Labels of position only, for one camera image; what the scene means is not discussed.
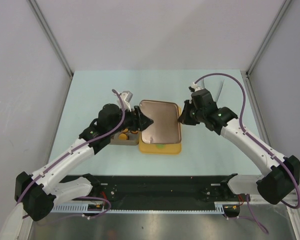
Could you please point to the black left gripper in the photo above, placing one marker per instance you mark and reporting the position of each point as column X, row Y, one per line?
column 139, row 122

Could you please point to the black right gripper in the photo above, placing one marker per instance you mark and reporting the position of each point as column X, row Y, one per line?
column 185, row 118

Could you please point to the rose gold tin lid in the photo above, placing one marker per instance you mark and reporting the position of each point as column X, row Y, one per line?
column 165, row 128

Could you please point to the rose gold cookie tin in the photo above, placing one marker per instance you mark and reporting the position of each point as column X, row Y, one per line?
column 133, row 139

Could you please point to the metal tongs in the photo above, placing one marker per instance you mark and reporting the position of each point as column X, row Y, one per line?
column 214, row 85

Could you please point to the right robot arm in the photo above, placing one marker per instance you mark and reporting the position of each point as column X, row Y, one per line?
column 280, row 175

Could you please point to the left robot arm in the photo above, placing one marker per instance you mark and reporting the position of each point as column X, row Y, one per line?
column 42, row 190

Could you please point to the yellow plastic tray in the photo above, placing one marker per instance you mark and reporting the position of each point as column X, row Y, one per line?
column 169, row 149

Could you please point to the green cookie front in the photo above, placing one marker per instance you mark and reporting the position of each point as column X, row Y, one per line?
column 160, row 146

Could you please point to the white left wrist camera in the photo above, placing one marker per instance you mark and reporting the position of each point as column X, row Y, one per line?
column 123, row 99

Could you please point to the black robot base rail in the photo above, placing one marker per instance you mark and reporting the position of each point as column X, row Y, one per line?
column 164, row 192

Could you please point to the white cable duct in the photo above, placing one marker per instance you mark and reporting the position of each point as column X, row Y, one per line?
column 96, row 208

